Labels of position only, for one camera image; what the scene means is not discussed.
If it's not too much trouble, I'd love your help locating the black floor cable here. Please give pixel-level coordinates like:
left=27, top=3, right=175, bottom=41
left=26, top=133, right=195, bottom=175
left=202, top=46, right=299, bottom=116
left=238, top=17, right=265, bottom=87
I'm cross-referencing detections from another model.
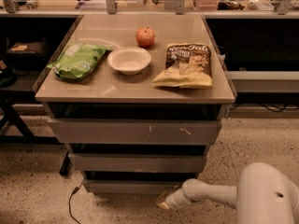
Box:
left=67, top=184, right=84, bottom=224

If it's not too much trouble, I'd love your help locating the grey bottom drawer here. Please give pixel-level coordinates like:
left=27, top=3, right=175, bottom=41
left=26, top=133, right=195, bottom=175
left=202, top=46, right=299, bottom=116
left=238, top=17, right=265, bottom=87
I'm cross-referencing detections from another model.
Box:
left=83, top=171, right=197, bottom=194

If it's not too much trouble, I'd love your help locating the brown yellow chip bag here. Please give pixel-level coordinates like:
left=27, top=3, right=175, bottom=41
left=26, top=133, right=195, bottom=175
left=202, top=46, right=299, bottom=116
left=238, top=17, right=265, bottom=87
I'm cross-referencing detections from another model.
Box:
left=152, top=42, right=212, bottom=89

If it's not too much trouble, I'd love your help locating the dark box under bench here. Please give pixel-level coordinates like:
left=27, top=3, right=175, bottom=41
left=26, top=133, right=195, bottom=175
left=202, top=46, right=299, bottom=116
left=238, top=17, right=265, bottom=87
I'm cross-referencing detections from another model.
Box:
left=7, top=42, right=45, bottom=57

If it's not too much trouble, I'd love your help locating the grey drawer cabinet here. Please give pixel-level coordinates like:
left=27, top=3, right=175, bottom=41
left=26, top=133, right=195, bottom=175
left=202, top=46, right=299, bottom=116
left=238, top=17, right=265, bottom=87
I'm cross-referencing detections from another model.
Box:
left=32, top=13, right=237, bottom=185

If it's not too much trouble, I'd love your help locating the grey drawer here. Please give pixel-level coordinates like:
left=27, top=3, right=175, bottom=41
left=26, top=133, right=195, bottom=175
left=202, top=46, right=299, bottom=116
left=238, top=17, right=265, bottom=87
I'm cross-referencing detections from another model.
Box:
left=49, top=119, right=221, bottom=145
left=69, top=153, right=206, bottom=173
left=83, top=171, right=197, bottom=194

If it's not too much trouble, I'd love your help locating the grey middle drawer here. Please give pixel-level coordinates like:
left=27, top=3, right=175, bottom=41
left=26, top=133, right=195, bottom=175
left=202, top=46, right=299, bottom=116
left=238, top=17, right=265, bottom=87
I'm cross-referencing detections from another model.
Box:
left=69, top=153, right=206, bottom=173

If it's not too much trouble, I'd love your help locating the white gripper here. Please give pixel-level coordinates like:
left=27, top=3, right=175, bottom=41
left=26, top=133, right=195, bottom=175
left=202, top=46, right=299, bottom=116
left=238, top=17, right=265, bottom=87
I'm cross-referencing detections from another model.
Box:
left=155, top=187, right=199, bottom=210

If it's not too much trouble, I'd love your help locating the white bowl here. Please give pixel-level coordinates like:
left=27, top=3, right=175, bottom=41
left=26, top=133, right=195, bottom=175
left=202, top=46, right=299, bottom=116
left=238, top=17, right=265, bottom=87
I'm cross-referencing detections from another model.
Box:
left=107, top=47, right=151, bottom=76

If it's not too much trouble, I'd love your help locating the grey top drawer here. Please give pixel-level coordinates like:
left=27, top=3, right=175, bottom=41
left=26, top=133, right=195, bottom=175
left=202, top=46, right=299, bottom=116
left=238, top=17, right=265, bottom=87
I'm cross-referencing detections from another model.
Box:
left=49, top=119, right=221, bottom=145

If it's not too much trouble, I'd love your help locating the green chip bag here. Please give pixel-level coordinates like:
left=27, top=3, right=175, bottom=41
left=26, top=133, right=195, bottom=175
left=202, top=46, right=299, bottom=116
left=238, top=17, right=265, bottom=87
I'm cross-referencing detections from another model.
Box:
left=48, top=43, right=112, bottom=81

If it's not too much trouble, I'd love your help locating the red apple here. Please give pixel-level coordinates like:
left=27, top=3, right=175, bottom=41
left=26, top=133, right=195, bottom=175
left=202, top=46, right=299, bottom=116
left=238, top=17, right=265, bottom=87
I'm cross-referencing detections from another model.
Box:
left=135, top=27, right=155, bottom=48

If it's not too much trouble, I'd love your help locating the black table frame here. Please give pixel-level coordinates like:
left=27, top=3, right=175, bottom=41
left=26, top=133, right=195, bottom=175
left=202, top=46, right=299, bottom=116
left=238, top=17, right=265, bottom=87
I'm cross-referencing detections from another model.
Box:
left=0, top=93, right=73, bottom=176

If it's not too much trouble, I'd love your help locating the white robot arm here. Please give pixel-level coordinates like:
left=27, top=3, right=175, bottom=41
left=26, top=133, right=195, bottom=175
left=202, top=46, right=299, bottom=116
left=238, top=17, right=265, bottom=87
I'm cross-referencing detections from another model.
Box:
left=156, top=162, right=299, bottom=224

